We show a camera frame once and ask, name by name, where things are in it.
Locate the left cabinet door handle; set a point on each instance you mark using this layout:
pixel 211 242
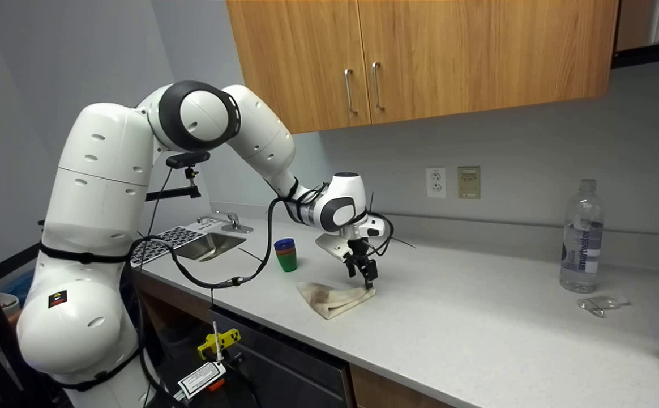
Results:
pixel 348 81

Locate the stainless steel sink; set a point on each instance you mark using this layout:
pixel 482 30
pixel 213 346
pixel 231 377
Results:
pixel 209 247

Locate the beige stained towel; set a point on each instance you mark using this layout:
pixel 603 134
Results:
pixel 331 303

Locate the right cabinet door handle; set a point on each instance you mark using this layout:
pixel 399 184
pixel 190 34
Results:
pixel 376 87

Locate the wooden wall cabinet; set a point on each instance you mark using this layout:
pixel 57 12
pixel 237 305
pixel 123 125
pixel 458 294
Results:
pixel 440 58

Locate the yellow clamp tool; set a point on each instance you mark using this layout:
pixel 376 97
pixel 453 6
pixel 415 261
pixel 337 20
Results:
pixel 218 343

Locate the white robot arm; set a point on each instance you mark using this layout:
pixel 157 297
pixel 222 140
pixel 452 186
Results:
pixel 74 325

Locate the beige wall switch plate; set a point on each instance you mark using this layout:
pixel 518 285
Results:
pixel 467 182

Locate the clear plastic water bottle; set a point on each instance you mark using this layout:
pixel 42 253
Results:
pixel 582 242

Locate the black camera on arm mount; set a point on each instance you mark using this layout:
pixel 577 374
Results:
pixel 187 164

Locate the white wall outlet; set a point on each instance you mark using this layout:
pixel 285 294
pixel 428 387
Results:
pixel 436 182

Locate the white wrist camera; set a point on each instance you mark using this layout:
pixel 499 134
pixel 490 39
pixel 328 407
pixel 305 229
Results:
pixel 337 244

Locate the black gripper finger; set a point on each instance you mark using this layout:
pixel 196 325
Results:
pixel 366 278
pixel 372 272

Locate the stacked blue green cups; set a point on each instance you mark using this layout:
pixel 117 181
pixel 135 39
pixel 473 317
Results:
pixel 287 253

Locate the cabinet door handle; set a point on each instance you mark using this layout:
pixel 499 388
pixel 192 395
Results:
pixel 376 87
pixel 348 81

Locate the crumpled clear plastic wrapper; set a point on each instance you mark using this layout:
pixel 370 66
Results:
pixel 602 305

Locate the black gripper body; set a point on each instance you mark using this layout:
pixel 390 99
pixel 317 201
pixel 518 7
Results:
pixel 359 257

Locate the dark dishwasher front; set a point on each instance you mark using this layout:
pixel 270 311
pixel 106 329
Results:
pixel 285 372

